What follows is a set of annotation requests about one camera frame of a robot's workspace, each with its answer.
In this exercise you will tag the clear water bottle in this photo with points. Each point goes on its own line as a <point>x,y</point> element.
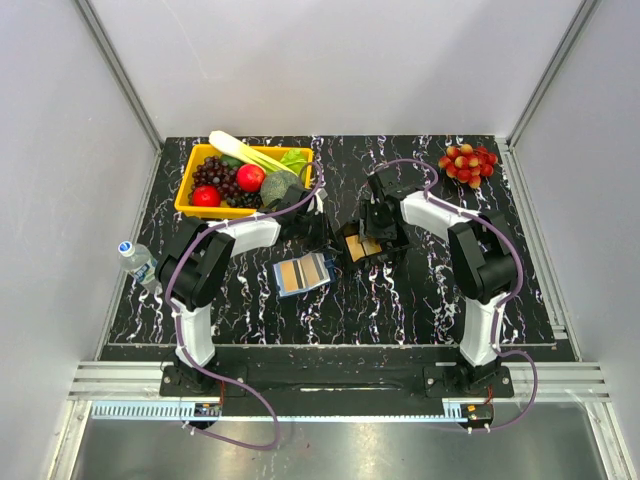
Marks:
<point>137,261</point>

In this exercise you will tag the green avocado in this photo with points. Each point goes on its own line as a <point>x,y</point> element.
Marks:
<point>230,162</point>

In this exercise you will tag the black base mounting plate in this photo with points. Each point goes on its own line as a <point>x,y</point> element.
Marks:
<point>348,381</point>

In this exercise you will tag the gold credit card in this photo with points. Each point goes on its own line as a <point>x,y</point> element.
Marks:
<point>288,277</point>
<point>312,270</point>

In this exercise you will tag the red apple upper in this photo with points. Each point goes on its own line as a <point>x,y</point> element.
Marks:
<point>250,178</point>

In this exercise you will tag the black card tray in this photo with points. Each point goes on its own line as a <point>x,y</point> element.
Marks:
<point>393,252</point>

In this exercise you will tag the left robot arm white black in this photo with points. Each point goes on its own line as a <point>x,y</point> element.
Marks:
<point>193,270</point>

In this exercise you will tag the yellow plastic bin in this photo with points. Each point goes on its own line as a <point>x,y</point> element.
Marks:
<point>197,157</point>

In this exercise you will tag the red lychee bunch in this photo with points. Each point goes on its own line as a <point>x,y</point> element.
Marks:
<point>468,165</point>

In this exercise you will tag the gold cards stack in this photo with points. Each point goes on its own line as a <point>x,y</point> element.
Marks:
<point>361,248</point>

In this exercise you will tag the blue card holder wallet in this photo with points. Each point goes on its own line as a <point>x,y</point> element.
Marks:
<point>329,269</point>

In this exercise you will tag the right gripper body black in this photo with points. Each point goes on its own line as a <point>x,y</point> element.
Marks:
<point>373,221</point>

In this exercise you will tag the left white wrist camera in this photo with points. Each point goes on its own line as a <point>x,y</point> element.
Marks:
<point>319,200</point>

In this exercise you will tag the green lettuce leaf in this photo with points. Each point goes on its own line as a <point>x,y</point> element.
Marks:
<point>294,160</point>

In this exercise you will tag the red apple lower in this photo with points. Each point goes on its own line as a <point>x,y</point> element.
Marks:
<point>206,196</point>

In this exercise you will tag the purple grape bunch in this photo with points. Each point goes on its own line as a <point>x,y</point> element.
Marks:
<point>212,172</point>

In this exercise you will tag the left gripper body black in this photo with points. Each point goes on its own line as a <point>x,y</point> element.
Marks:
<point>313,230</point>

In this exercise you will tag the red apple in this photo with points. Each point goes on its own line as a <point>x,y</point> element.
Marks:
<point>206,196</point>
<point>250,178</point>

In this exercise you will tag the dark blue grape bunch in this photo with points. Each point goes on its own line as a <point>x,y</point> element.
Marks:
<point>244,200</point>

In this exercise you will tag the green cantaloupe melon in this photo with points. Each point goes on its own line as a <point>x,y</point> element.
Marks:
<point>276,185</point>

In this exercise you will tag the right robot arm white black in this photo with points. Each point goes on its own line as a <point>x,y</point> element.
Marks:
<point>486,267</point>

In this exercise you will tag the white daikon radish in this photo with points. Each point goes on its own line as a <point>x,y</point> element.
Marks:
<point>229,145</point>

